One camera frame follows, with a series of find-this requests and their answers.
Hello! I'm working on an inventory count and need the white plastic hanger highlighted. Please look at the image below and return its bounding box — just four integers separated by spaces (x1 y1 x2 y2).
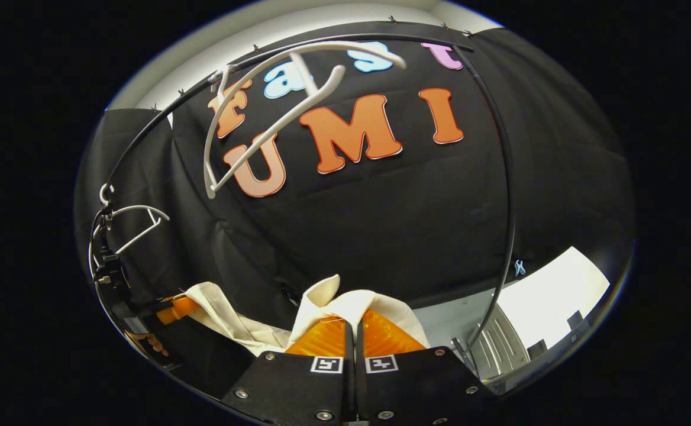
88 183 170 279
202 40 408 200

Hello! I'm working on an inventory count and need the black backdrop cloth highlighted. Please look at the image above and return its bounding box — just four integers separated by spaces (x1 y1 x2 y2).
75 21 636 385

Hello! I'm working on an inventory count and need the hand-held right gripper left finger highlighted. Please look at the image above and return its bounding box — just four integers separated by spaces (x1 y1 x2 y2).
221 317 355 426

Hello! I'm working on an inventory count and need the white board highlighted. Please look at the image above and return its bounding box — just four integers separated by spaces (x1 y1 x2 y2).
496 247 611 350

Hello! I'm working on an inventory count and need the grey ribbed panel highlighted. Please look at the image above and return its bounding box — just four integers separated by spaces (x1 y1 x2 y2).
470 305 529 379

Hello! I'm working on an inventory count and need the cream shirt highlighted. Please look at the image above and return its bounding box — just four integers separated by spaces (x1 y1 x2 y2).
183 274 432 357

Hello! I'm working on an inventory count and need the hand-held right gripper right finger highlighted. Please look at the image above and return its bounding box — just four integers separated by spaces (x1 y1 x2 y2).
354 309 497 426

